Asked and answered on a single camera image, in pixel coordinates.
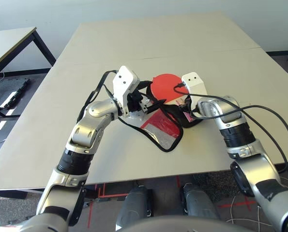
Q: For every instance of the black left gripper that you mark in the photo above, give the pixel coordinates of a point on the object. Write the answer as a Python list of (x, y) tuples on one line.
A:
[(135, 104)]

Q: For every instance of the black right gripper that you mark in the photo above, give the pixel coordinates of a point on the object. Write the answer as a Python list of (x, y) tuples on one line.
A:
[(189, 105)]

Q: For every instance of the red ping-pong paddle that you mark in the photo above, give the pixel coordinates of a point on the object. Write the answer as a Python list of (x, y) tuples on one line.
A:
[(165, 88)]

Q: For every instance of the red black paddle case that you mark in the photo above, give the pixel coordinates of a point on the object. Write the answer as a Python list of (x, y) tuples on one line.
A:
[(163, 128)]

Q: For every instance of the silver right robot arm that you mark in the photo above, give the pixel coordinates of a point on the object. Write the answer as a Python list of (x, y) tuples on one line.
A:
[(245, 145)]

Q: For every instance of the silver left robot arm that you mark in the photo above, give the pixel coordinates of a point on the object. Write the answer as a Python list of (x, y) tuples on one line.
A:
[(85, 135)]

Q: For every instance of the dark speckled carpet piece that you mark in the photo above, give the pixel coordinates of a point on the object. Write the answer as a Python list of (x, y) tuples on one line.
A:
[(216, 183)]

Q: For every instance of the grey robot right leg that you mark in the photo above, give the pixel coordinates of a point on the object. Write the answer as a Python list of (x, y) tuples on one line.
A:
[(199, 203)]

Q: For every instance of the grey robot leg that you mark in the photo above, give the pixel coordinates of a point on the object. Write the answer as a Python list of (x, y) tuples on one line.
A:
[(134, 205), (199, 203)]

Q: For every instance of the grey robot left leg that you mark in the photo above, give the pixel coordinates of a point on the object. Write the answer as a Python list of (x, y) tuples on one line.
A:
[(134, 205)]

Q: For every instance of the grey robot torso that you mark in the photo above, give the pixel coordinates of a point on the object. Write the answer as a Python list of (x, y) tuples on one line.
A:
[(177, 224)]

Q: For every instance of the black floor mat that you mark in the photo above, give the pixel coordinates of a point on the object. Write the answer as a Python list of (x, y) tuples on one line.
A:
[(8, 93)]

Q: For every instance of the grey foam puzzle mat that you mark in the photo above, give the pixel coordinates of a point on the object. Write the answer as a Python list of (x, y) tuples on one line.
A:
[(10, 210)]

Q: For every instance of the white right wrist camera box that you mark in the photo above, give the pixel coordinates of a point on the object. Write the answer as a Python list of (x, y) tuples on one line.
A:
[(194, 83)]

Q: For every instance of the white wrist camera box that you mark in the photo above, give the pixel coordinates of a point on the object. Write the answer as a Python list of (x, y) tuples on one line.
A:
[(194, 83), (124, 84)]

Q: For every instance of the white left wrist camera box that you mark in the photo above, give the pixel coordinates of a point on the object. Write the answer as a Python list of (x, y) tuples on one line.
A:
[(124, 84)]

